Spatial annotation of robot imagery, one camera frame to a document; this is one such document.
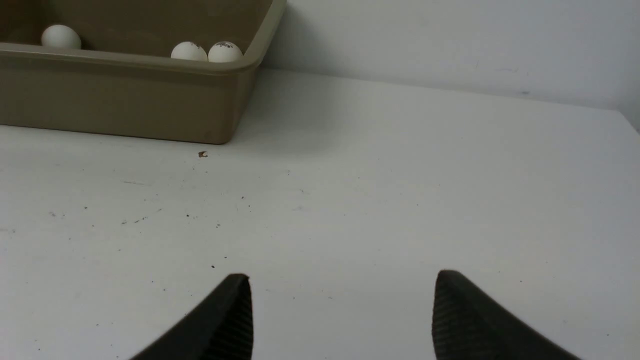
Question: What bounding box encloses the white ping-pong ball corner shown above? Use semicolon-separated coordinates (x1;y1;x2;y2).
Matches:
207;41;243;63

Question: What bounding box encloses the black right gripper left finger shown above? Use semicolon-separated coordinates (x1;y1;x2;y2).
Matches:
133;273;254;360

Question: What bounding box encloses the brown plastic storage bin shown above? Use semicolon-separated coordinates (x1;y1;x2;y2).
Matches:
0;0;287;145

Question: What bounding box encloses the white ping-pong ball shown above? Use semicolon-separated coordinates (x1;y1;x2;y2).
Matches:
40;24;82;50
170;41;209;62

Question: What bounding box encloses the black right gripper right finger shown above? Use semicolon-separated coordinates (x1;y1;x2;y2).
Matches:
432;269;578;360

